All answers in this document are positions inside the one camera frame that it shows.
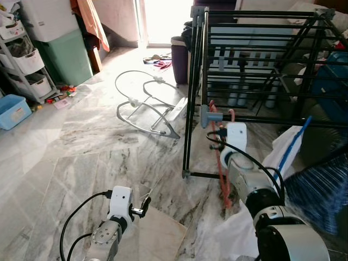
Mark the dark green sofa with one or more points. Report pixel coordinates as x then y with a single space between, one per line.
341 247

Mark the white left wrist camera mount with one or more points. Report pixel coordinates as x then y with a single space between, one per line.
120 198

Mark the small colourful toys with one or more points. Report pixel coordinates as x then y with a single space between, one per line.
62 91

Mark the pink plastic hanger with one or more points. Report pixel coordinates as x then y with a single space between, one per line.
224 190

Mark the brown wooden cabinet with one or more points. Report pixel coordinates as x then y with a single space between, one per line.
95 61

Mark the white shirt blue trim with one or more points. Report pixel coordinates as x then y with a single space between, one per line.
285 152

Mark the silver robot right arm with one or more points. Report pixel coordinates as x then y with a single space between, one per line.
293 239

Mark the blue plastic hanger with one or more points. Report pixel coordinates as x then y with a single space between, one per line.
293 144

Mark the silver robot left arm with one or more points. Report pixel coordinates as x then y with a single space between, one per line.
106 239

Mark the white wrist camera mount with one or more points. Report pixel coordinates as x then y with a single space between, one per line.
236 138
120 198

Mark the purple bin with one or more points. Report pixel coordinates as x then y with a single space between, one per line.
179 60

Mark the green laundry hamper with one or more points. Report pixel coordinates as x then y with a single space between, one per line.
68 60

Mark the white drawer tower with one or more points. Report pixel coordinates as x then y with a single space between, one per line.
24 62

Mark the orange hanging towel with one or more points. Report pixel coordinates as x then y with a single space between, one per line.
92 22

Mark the white storage box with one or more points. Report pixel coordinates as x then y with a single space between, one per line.
49 19

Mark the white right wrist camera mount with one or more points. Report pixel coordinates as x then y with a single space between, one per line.
236 138

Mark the light blue plastic bin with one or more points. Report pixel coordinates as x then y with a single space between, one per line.
13 111

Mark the pink slippers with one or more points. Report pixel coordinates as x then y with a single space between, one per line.
160 62

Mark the pink paper card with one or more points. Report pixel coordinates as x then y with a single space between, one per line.
61 103

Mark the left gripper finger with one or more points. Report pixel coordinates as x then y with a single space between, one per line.
147 201
144 211

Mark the black metal drying rack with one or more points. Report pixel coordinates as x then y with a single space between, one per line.
206 54

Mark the blue plastic storage box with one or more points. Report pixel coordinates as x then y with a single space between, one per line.
334 81

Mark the white baby cot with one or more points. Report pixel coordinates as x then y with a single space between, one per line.
244 38

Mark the blue plaid shirt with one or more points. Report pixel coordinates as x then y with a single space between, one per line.
321 190

